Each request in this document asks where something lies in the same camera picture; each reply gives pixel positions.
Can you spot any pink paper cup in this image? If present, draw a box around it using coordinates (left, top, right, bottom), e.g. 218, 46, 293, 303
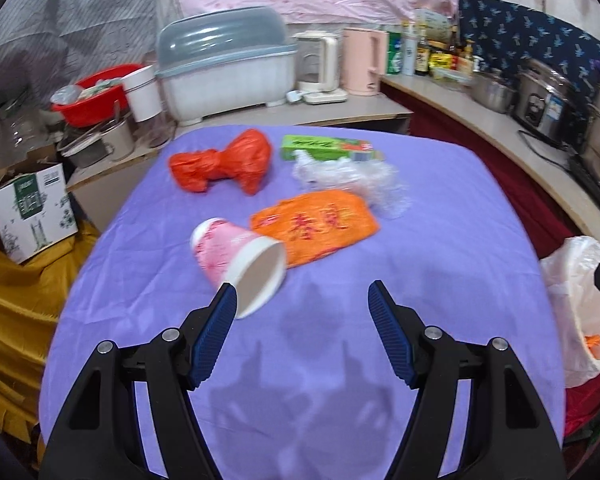
190, 218, 287, 318

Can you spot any clear plastic wrap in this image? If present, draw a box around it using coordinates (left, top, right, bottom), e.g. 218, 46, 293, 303
291, 150, 411, 218

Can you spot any orange printed plastic bag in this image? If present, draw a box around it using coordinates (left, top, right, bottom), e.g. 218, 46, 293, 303
250, 190, 379, 268

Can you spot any red-orange plastic bag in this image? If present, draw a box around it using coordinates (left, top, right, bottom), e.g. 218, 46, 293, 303
169, 128, 273, 195

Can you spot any green toothpaste box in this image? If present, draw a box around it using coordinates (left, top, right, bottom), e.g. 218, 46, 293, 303
280, 134, 384, 162

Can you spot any orange foam net sleeve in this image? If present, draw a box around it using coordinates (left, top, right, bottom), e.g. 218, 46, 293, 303
584, 334, 600, 351

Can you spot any white lined trash bin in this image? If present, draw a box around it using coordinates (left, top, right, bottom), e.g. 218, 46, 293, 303
540, 236, 600, 388

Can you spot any black induction cooker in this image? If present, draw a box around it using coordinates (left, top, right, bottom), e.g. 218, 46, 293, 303
568, 155, 600, 203

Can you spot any red counter skirt cloth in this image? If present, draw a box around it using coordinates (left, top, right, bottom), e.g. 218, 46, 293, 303
380, 82, 600, 437

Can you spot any steel rice cooker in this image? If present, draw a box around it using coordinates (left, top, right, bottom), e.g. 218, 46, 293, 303
512, 58, 574, 146

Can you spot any small steel pot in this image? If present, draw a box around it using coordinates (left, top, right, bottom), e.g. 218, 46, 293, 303
469, 72, 516, 114

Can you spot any green white cardboard box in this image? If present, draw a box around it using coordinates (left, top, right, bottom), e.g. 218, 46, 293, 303
0, 162, 78, 264

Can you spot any navy floral backsplash cloth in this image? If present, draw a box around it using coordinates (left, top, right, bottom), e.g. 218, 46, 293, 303
458, 0, 600, 107

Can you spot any dark soy sauce bottle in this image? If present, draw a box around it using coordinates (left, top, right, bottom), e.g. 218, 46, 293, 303
415, 24, 430, 76

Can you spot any purple tablecloth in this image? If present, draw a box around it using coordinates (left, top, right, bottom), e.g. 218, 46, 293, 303
38, 126, 565, 479

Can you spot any small grey mug pot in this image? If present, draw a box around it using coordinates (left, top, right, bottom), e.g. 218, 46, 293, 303
57, 118, 135, 169

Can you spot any green tin can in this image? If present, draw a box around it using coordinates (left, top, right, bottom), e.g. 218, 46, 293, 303
386, 30, 403, 75

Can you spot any white bottle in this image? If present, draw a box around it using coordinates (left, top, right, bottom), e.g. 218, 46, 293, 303
401, 20, 418, 76

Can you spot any red plastic basin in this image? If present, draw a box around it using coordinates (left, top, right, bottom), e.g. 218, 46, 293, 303
50, 63, 142, 128

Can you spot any pink electric kettle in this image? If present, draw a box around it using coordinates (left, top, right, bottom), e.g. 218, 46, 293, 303
341, 27, 388, 96

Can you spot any white cup jar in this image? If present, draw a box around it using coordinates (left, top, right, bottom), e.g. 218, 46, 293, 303
121, 65, 163, 122

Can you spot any white glass kettle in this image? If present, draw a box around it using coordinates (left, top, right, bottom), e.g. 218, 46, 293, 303
294, 30, 348, 105

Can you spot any dish rack with grey lid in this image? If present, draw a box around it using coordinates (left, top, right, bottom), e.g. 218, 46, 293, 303
156, 6, 298, 125

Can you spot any black power cable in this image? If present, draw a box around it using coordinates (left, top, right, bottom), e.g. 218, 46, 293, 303
517, 130, 574, 172

